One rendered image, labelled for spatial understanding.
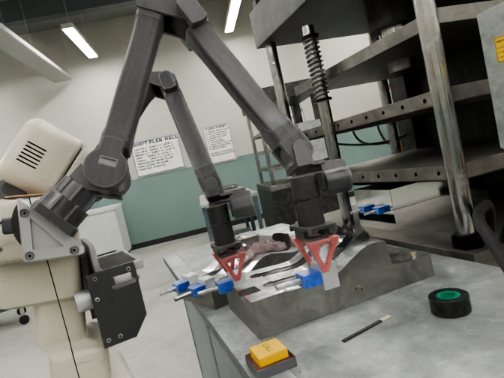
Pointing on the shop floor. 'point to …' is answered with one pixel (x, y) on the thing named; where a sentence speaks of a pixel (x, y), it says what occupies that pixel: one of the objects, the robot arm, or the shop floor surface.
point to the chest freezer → (106, 229)
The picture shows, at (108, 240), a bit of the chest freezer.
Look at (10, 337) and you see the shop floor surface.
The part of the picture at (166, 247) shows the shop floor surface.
